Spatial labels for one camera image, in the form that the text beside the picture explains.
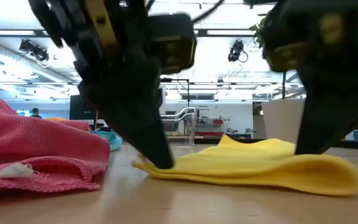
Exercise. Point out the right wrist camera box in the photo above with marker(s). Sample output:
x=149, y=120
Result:
x=286, y=53

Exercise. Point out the person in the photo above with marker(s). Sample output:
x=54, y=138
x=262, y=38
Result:
x=36, y=114

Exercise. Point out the orange microfiber towel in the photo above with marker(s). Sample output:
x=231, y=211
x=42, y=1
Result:
x=54, y=119

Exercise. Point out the blue microfiber towel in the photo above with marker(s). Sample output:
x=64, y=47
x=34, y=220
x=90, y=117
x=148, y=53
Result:
x=113, y=141

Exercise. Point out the green potted plant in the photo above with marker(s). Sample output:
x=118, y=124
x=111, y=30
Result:
x=259, y=31

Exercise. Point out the clear plastic bin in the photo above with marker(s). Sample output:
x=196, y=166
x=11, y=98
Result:
x=185, y=124

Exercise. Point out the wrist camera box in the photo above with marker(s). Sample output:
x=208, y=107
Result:
x=286, y=53
x=172, y=40

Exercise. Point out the white plant pot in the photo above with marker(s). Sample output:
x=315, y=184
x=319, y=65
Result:
x=281, y=121

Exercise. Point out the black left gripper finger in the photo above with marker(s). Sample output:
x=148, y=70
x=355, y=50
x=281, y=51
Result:
x=129, y=102

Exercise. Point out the yellow microfiber towel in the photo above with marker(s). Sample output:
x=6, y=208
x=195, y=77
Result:
x=259, y=165

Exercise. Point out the red storage shelf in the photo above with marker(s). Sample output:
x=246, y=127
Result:
x=217, y=122

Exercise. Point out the black monitor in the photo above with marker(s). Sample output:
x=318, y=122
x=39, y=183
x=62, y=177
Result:
x=79, y=109

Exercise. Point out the pink microfiber towel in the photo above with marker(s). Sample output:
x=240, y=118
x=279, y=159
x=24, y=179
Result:
x=42, y=146

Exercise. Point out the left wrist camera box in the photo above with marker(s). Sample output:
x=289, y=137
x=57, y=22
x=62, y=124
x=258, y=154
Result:
x=172, y=40

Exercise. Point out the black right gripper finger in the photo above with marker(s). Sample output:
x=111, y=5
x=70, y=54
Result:
x=328, y=112

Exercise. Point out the black ceiling spotlight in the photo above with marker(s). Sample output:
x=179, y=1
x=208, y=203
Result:
x=236, y=49
x=33, y=49

